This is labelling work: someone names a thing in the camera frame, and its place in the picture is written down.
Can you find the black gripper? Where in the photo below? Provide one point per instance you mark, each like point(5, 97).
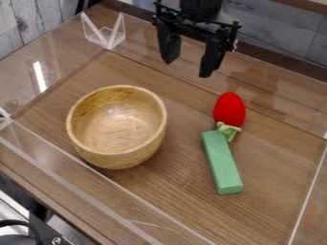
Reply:
point(198, 19)

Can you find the red plush strawberry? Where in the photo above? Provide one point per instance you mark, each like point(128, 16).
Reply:
point(230, 114)

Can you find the light wooden bowl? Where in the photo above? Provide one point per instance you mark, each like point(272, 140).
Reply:
point(116, 126)

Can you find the green rectangular block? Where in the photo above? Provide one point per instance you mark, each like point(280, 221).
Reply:
point(224, 170)

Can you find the black metal stand base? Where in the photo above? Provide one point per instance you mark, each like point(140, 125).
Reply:
point(40, 233)

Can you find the clear acrylic tray wall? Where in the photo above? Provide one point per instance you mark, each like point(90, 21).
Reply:
point(163, 203)

